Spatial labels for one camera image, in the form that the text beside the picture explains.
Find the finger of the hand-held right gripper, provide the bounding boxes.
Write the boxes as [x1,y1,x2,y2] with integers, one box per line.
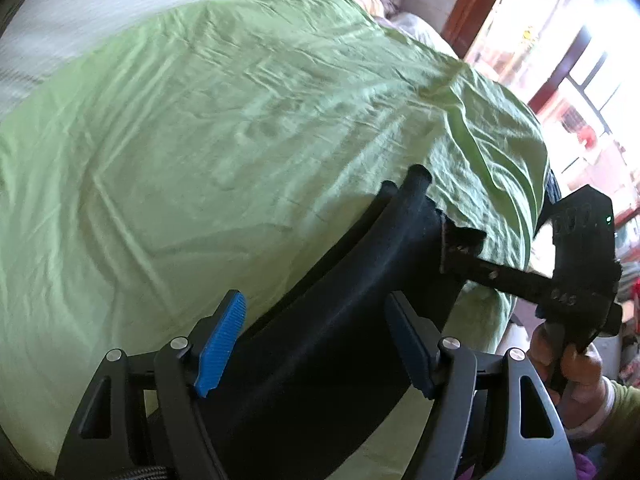
[440,222,555,307]

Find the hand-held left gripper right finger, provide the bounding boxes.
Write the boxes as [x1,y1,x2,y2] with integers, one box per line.
[383,291,579,480]

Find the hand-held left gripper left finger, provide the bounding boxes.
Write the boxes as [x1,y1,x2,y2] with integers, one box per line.
[54,289,248,480]

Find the black pants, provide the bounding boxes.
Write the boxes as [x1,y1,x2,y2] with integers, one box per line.
[197,164,489,480]

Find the person's right forearm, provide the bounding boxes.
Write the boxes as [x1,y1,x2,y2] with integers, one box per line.
[564,379,640,463]

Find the person's right hand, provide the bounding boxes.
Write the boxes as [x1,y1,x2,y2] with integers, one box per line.
[527,324,615,442]

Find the window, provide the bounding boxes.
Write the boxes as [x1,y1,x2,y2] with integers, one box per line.
[530,20,640,176]

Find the purple cloth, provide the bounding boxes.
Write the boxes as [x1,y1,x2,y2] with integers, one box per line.
[574,452,600,480]

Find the green bed sheet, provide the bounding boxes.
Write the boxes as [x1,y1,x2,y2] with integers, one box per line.
[0,0,552,480]

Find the white pillow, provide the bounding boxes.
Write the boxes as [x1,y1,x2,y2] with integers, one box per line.
[375,10,462,59]

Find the wooden door frame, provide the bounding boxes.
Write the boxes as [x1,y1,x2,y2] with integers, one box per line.
[442,0,532,60]

